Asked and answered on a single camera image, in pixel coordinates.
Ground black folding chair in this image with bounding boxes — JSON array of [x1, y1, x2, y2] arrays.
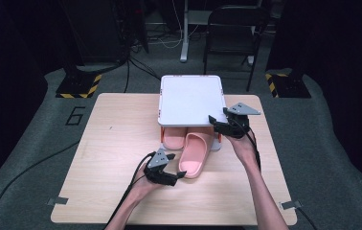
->
[[202, 4, 271, 93]]

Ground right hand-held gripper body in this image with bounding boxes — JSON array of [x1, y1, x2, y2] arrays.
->
[[215, 103, 261, 139]]

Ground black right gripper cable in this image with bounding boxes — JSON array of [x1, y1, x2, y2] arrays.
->
[[233, 118, 262, 172]]

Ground grey tape piece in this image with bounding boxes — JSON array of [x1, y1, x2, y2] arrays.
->
[[47, 195, 69, 206], [279, 200, 303, 211]]

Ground black stand striped base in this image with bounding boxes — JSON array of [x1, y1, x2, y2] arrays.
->
[[264, 63, 312, 99], [55, 0, 102, 100]]

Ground person's right hand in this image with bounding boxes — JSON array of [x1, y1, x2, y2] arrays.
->
[[225, 130, 259, 166]]

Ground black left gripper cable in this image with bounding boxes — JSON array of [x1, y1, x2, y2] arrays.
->
[[103, 151, 156, 230]]

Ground pink rubber slipper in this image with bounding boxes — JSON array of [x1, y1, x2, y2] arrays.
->
[[162, 126, 189, 151], [178, 132, 215, 180]]

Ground long black floor cable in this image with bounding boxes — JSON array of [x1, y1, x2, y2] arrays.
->
[[0, 139, 81, 230]]

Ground short black floor cable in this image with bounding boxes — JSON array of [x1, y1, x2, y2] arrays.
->
[[297, 207, 318, 230]]

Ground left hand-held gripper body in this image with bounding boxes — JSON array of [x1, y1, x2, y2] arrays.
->
[[143, 148, 178, 187]]

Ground white desk frame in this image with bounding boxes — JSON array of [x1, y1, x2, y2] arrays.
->
[[179, 0, 257, 65]]

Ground black floor cable bundle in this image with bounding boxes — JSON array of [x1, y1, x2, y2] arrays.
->
[[124, 56, 162, 94]]

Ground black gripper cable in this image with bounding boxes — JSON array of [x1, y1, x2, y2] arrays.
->
[[233, 118, 262, 172], [103, 151, 156, 230]]

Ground person's left hand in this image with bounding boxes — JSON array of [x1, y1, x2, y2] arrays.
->
[[132, 166, 159, 199]]

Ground white shoe rack orange supports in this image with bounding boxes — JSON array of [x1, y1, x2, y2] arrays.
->
[[157, 74, 228, 151]]

